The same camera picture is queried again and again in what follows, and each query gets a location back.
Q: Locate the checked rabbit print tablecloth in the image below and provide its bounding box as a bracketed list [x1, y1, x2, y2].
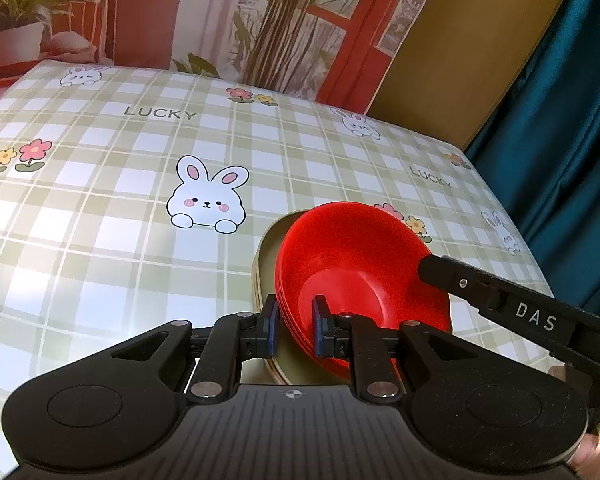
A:
[0, 57, 556, 480]

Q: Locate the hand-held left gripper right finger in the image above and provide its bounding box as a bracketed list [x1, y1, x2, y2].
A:
[312, 296, 476, 405]

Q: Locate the green plate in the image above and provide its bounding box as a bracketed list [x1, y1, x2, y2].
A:
[256, 210, 353, 387]

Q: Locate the printed backdrop cloth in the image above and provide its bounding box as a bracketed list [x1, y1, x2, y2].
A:
[0, 0, 453, 117]

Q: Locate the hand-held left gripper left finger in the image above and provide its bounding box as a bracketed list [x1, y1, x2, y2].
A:
[107, 294, 282, 405]

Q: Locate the teal curtain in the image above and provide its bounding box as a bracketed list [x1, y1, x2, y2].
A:
[462, 0, 600, 326]

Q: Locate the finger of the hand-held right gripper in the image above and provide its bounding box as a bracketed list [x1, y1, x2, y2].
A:
[417, 254, 507, 316]

